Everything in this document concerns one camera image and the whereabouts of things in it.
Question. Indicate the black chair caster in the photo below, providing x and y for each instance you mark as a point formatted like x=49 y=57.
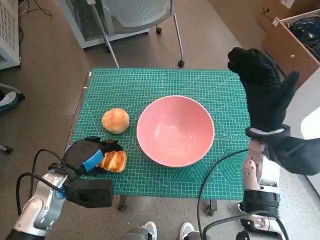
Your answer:
x=7 y=148

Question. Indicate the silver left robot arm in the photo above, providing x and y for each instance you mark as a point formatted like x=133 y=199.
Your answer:
x=37 y=207

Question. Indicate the grey speckled white counter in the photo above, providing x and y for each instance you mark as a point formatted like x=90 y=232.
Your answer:
x=300 y=200

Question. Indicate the pink bowl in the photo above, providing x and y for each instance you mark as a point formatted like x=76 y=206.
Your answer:
x=175 y=130

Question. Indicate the grey mesh office chair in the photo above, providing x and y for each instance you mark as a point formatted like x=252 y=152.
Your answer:
x=140 y=12

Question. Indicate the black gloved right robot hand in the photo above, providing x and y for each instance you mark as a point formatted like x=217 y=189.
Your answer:
x=265 y=95

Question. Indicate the person's shoe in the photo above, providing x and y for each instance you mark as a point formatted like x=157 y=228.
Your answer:
x=10 y=98

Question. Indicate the round toy bread bun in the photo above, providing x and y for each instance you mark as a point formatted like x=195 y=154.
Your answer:
x=115 y=121

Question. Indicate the flat cardboard box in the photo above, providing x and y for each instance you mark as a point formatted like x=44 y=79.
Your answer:
x=272 y=7

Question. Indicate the white and grey foot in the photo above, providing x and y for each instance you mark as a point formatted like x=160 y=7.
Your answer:
x=187 y=230
x=150 y=229

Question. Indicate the long braided toy bread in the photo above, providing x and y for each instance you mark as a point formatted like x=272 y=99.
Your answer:
x=116 y=161

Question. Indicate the green cutting mat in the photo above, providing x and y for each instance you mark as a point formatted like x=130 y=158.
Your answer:
x=150 y=82

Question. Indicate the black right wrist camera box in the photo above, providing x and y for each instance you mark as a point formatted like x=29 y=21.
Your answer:
x=295 y=155

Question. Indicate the open brown cardboard box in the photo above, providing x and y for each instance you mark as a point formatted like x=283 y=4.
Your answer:
x=280 y=42

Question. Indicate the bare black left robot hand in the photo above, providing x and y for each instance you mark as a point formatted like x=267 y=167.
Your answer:
x=77 y=155

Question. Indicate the white basin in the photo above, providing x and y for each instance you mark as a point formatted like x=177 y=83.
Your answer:
x=312 y=122

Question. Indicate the white perforated appliance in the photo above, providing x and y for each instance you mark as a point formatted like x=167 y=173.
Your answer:
x=10 y=25

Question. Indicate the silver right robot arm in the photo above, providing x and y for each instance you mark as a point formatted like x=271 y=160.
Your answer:
x=250 y=172

